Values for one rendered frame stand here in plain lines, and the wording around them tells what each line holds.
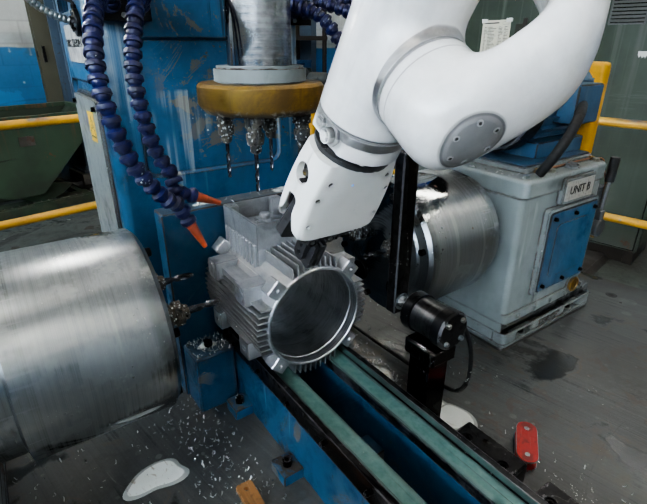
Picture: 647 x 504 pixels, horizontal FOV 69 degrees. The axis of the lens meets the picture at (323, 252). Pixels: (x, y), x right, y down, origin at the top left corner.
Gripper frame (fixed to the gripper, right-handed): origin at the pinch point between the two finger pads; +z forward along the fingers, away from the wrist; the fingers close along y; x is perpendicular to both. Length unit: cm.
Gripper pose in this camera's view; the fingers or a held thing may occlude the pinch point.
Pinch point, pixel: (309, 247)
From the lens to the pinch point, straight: 54.4
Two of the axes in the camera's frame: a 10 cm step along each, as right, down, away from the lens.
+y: 8.2, -2.3, 5.2
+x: -4.9, -7.5, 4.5
